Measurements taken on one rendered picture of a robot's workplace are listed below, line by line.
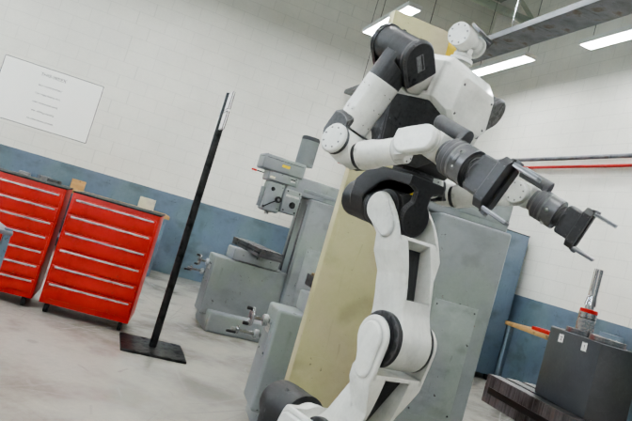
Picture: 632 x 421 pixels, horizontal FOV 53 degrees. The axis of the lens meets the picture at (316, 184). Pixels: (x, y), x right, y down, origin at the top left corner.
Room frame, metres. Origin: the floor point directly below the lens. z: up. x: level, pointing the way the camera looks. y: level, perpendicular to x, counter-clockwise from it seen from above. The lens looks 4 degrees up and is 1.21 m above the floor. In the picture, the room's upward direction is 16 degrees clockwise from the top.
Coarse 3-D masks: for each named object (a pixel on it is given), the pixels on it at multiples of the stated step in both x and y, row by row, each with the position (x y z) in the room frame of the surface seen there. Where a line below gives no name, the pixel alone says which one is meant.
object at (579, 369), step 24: (552, 336) 1.74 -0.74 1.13; (576, 336) 1.64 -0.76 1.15; (600, 336) 1.61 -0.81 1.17; (552, 360) 1.71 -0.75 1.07; (576, 360) 1.62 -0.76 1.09; (600, 360) 1.54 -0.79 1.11; (624, 360) 1.56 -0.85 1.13; (552, 384) 1.69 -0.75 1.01; (576, 384) 1.60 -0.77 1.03; (600, 384) 1.55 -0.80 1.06; (624, 384) 1.56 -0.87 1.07; (576, 408) 1.57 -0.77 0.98; (600, 408) 1.55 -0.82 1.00; (624, 408) 1.56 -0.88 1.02
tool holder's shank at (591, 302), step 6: (594, 270) 1.71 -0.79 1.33; (600, 270) 1.70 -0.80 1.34; (594, 276) 1.71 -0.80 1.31; (600, 276) 1.70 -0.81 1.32; (594, 282) 1.70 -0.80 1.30; (600, 282) 1.70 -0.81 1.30; (594, 288) 1.70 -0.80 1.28; (588, 294) 1.71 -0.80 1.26; (594, 294) 1.70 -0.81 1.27; (588, 300) 1.70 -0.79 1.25; (594, 300) 1.70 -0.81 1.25; (588, 306) 1.70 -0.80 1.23; (594, 306) 1.69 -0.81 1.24
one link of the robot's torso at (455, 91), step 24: (456, 72) 1.57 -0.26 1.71; (408, 96) 1.63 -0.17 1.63; (432, 96) 1.57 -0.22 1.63; (456, 96) 1.57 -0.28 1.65; (480, 96) 1.65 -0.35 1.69; (384, 120) 1.69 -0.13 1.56; (408, 120) 1.63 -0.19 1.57; (432, 120) 1.60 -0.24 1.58; (456, 120) 1.60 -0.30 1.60; (480, 120) 1.68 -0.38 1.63; (408, 168) 1.68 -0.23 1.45; (432, 168) 1.66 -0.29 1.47
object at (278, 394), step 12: (276, 384) 1.95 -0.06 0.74; (288, 384) 1.94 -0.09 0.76; (264, 396) 1.94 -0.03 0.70; (276, 396) 1.90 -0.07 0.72; (288, 396) 1.88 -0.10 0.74; (300, 396) 1.86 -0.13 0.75; (312, 396) 1.90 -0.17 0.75; (264, 408) 1.91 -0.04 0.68; (276, 408) 1.86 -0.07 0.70; (264, 420) 1.89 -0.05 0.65; (276, 420) 1.85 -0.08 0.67
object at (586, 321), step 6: (582, 312) 1.70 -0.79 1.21; (582, 318) 1.70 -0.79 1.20; (588, 318) 1.69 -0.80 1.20; (594, 318) 1.69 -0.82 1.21; (576, 324) 1.71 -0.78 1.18; (582, 324) 1.69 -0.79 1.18; (588, 324) 1.69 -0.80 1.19; (594, 324) 1.69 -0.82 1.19; (582, 330) 1.69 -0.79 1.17; (588, 330) 1.69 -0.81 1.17
